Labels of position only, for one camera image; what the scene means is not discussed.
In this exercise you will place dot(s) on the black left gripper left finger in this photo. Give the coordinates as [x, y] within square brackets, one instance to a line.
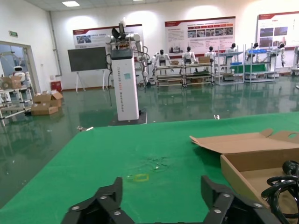
[102, 205]

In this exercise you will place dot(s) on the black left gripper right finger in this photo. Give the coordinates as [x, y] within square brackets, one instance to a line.
[224, 203]

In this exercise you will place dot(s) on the open cardboard box torn rim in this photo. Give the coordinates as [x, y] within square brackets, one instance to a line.
[245, 144]

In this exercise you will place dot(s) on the flat closed cardboard box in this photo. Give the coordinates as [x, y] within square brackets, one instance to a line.
[43, 110]

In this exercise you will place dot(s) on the open cardboard shipping box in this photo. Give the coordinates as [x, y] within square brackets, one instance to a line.
[50, 98]

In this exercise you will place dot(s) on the small cardboard box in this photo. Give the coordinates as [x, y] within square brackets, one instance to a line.
[174, 62]
[204, 59]

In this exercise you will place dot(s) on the cardboard box with tape roll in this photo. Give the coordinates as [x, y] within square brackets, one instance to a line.
[12, 82]

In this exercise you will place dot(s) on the yellow tape square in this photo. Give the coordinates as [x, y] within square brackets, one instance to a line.
[141, 181]

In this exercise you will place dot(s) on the clear crumpled tape residue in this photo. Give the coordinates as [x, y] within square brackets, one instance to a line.
[157, 167]

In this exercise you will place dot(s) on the white tower robot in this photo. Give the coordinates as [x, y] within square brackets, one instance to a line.
[126, 88]

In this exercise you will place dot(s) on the grey tube workbench rack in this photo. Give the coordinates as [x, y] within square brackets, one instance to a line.
[198, 74]
[169, 75]

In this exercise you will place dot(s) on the white tube shelf rack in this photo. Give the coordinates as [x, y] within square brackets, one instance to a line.
[22, 98]

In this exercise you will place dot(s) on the white shelf rack blue bins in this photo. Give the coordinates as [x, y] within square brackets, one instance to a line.
[260, 70]

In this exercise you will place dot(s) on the black display on stand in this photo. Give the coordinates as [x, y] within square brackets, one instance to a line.
[86, 58]

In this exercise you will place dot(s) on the white black humanoid robot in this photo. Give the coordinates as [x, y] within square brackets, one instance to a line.
[161, 58]
[281, 50]
[211, 54]
[231, 49]
[189, 56]
[255, 49]

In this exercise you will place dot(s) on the small white service robot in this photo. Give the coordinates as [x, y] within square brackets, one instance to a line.
[19, 73]

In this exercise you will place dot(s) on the green exit sign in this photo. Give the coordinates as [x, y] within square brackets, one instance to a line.
[13, 33]

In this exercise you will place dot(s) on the ceiling light panel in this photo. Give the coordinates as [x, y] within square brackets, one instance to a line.
[69, 3]

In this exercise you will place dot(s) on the glass door frame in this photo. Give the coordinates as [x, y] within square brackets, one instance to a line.
[30, 67]

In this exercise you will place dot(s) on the grey wall pipe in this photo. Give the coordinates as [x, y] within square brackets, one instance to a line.
[55, 46]

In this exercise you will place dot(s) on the red-trimmed wall poster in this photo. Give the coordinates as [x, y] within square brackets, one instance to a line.
[177, 35]
[93, 37]
[278, 28]

